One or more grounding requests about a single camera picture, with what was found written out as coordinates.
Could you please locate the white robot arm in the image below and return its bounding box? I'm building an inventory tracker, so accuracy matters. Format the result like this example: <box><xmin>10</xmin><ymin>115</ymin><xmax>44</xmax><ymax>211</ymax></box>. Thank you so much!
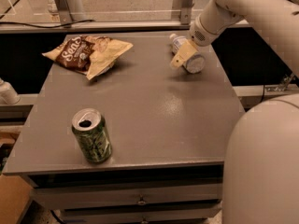
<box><xmin>171</xmin><ymin>0</ymin><xmax>299</xmax><ymax>224</ymax></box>

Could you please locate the clear plastic water bottle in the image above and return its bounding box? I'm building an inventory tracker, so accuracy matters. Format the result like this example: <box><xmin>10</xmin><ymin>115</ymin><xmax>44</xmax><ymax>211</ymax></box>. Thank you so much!
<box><xmin>169</xmin><ymin>34</ymin><xmax>205</xmax><ymax>74</ymax></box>

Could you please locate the upper drawer knob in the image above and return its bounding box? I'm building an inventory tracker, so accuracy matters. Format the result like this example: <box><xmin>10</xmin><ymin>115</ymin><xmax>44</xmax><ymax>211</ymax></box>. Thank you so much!
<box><xmin>137</xmin><ymin>196</ymin><xmax>147</xmax><ymax>206</ymax></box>

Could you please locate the lower drawer knob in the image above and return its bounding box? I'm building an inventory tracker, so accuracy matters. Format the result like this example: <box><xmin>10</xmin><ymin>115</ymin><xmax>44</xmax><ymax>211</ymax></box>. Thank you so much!
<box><xmin>140</xmin><ymin>217</ymin><xmax>149</xmax><ymax>224</ymax></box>

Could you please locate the right metal bracket post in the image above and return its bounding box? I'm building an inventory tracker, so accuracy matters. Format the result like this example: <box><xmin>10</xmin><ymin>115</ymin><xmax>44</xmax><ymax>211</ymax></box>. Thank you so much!
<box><xmin>180</xmin><ymin>0</ymin><xmax>193</xmax><ymax>25</ymax></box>

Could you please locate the black cable on rail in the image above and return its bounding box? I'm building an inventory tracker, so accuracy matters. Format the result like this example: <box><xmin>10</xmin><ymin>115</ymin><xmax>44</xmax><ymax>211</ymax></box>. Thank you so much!
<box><xmin>0</xmin><ymin>19</ymin><xmax>95</xmax><ymax>29</ymax></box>

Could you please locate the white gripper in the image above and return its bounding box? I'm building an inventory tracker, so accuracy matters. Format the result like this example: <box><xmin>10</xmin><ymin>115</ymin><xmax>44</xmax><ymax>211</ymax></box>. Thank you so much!
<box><xmin>170</xmin><ymin>14</ymin><xmax>222</xmax><ymax>68</ymax></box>

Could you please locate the metal bracket post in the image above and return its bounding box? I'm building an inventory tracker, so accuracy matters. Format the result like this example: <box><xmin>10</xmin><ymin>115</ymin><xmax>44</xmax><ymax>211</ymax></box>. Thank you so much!
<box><xmin>180</xmin><ymin>0</ymin><xmax>193</xmax><ymax>25</ymax></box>
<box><xmin>54</xmin><ymin>0</ymin><xmax>72</xmax><ymax>26</ymax></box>

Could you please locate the grey drawer cabinet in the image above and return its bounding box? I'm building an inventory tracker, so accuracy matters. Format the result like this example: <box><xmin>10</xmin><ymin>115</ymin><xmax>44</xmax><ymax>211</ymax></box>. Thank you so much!
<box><xmin>4</xmin><ymin>32</ymin><xmax>243</xmax><ymax>224</ymax></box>

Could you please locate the white pipe at left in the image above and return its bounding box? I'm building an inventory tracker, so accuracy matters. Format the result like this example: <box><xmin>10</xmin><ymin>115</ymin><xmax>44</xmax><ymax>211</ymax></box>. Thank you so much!
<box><xmin>0</xmin><ymin>78</ymin><xmax>21</xmax><ymax>105</ymax></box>

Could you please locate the green soda can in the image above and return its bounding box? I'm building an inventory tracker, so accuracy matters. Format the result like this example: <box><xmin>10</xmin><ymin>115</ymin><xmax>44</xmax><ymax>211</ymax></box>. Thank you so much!
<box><xmin>72</xmin><ymin>108</ymin><xmax>112</xmax><ymax>163</ymax></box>

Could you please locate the drawer knob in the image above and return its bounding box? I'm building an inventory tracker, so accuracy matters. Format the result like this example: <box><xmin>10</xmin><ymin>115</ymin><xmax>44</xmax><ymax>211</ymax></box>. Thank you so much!
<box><xmin>140</xmin><ymin>217</ymin><xmax>149</xmax><ymax>224</ymax></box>
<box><xmin>137</xmin><ymin>196</ymin><xmax>147</xmax><ymax>206</ymax></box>

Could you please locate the brown and cream chip bag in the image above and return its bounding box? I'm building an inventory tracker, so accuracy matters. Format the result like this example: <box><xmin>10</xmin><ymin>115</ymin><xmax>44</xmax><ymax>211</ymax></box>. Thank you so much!
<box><xmin>43</xmin><ymin>35</ymin><xmax>133</xmax><ymax>80</ymax></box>

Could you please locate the brown cardboard box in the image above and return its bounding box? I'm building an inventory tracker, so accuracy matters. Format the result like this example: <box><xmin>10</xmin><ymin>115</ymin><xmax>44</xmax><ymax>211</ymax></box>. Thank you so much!
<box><xmin>0</xmin><ymin>175</ymin><xmax>32</xmax><ymax>224</ymax></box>

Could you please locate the left metal bracket post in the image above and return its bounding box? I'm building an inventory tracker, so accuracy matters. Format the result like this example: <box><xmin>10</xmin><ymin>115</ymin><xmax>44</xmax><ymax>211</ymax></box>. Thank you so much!
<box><xmin>54</xmin><ymin>0</ymin><xmax>72</xmax><ymax>26</ymax></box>

